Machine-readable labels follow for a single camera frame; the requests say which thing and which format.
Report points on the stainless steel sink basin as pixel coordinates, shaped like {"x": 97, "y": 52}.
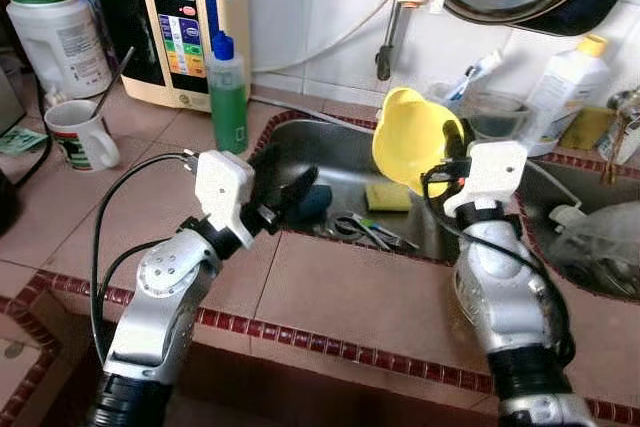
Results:
{"x": 340, "y": 157}
{"x": 540, "y": 197}

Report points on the white bottle yellow cap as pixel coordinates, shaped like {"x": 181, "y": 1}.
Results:
{"x": 570, "y": 87}

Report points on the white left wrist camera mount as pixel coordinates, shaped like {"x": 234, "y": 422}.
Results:
{"x": 222, "y": 187}

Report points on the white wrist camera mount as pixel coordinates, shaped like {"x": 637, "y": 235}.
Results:
{"x": 495, "y": 172}
{"x": 222, "y": 187}

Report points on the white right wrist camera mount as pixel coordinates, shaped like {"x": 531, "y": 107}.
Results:
{"x": 495, "y": 172}

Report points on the chrome gooseneck faucet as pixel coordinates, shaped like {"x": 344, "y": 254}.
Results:
{"x": 620, "y": 132}

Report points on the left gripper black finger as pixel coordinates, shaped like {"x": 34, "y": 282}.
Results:
{"x": 268, "y": 172}
{"x": 298, "y": 195}

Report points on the white blue toothbrush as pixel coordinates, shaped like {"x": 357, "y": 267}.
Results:
{"x": 480, "y": 67}

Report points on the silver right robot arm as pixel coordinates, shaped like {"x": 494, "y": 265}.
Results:
{"x": 500, "y": 287}

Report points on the yellow plastic bowl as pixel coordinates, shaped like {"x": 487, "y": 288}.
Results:
{"x": 410, "y": 142}

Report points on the metal wall tap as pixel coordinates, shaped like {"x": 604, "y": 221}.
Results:
{"x": 385, "y": 57}

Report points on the blue mug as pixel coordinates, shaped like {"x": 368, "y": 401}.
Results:
{"x": 318, "y": 205}

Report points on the mustard yellow sponge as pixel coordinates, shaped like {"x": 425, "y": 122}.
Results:
{"x": 588, "y": 129}

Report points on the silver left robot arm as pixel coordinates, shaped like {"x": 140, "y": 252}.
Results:
{"x": 165, "y": 287}

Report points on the large white plastic jar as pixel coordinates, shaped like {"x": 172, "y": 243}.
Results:
{"x": 60, "y": 47}

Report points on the green dish soap bottle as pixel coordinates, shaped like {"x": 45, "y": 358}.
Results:
{"x": 228, "y": 107}

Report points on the yellow dish sponge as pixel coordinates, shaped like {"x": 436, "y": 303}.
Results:
{"x": 388, "y": 199}

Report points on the clear plastic bucket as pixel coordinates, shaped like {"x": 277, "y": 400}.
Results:
{"x": 500, "y": 122}

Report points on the white printed mug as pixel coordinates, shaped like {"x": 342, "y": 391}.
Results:
{"x": 85, "y": 137}

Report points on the clear plastic bag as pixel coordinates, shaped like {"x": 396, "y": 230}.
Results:
{"x": 605, "y": 242}

